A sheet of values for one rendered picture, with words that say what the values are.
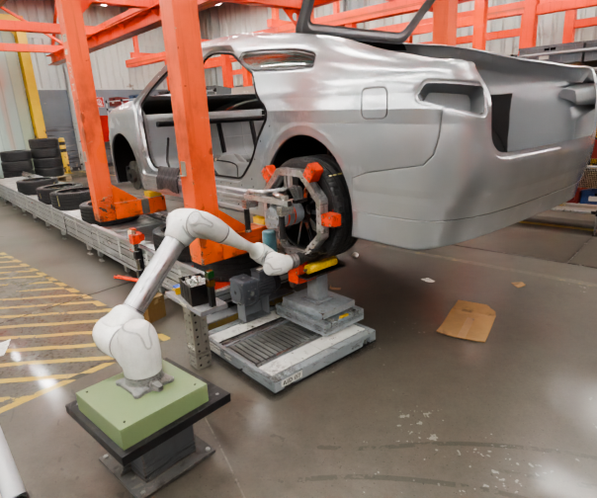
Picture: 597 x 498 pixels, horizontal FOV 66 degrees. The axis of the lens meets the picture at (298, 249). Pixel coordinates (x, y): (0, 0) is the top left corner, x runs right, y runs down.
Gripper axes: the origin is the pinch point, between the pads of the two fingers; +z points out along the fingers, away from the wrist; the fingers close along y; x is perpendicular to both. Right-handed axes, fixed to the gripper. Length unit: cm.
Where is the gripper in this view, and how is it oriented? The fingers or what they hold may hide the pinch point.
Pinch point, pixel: (321, 251)
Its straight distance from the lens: 276.2
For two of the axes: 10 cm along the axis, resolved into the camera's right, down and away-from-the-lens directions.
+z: 7.5, -2.2, 6.2
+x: -5.0, -8.1, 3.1
